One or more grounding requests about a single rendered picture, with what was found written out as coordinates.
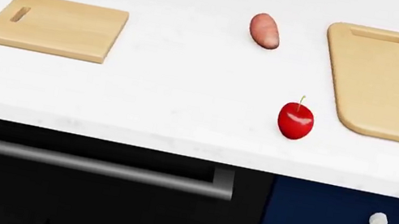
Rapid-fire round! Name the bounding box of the red cherry with stem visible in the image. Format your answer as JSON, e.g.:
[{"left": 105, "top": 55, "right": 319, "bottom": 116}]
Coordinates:
[{"left": 274, "top": 90, "right": 320, "bottom": 144}]

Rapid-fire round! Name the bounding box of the rounded rectangular wooden cutting board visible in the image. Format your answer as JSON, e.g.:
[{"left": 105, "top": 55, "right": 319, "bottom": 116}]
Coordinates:
[{"left": 310, "top": 19, "right": 399, "bottom": 143}]

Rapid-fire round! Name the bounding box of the pink sweet potato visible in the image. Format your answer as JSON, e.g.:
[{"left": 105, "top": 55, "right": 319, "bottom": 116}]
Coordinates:
[{"left": 246, "top": 10, "right": 285, "bottom": 52}]

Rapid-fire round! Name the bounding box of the black dishwasher front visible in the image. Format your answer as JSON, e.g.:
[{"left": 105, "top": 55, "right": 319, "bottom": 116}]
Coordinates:
[{"left": 0, "top": 117, "right": 277, "bottom": 224}]

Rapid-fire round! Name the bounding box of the square wooden cutting board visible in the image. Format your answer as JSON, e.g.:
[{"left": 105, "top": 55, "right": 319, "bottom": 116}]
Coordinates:
[{"left": 0, "top": 0, "right": 131, "bottom": 68}]

